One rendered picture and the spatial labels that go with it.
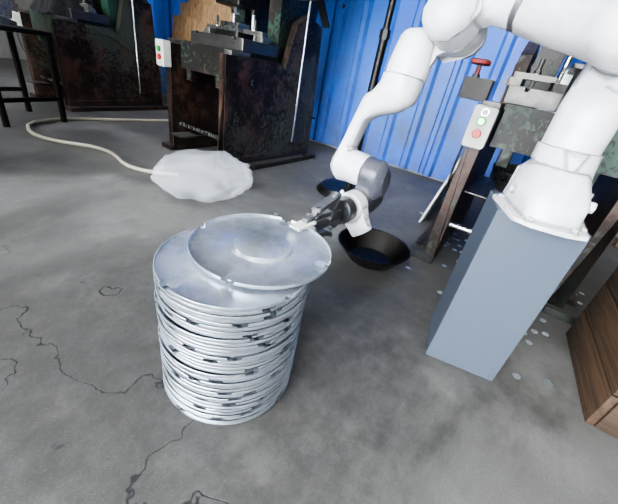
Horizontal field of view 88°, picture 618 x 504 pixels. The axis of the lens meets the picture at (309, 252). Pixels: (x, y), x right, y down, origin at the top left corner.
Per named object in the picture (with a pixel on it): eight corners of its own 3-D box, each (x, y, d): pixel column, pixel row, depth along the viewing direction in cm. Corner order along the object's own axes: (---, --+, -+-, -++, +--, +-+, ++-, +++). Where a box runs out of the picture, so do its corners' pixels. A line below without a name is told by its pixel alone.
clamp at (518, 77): (551, 92, 120) (567, 61, 115) (503, 84, 127) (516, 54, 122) (551, 93, 124) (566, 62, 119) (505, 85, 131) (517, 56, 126)
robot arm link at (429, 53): (403, -16, 76) (430, 12, 88) (377, 68, 83) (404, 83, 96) (485, -13, 66) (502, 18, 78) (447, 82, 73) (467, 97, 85)
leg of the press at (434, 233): (431, 265, 138) (541, 7, 93) (406, 254, 143) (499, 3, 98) (468, 212, 208) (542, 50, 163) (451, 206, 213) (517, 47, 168)
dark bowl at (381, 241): (389, 289, 117) (395, 274, 113) (321, 256, 129) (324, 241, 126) (414, 260, 140) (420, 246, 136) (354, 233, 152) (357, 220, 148)
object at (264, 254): (307, 310, 52) (308, 306, 52) (153, 259, 57) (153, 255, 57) (343, 237, 77) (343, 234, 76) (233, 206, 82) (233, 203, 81)
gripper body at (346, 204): (332, 217, 96) (314, 225, 89) (338, 190, 92) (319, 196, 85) (353, 226, 92) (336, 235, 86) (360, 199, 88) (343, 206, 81)
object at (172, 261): (339, 272, 65) (340, 269, 64) (216, 341, 45) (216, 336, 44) (247, 216, 80) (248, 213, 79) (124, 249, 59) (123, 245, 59)
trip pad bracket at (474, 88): (471, 136, 119) (495, 76, 109) (445, 129, 123) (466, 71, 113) (474, 135, 124) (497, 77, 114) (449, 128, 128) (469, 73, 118)
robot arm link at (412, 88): (429, 86, 87) (387, 195, 99) (369, 72, 95) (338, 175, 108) (417, 77, 78) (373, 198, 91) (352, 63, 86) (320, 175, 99)
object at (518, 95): (653, 131, 101) (667, 111, 98) (501, 102, 119) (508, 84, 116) (633, 127, 124) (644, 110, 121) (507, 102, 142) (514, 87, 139)
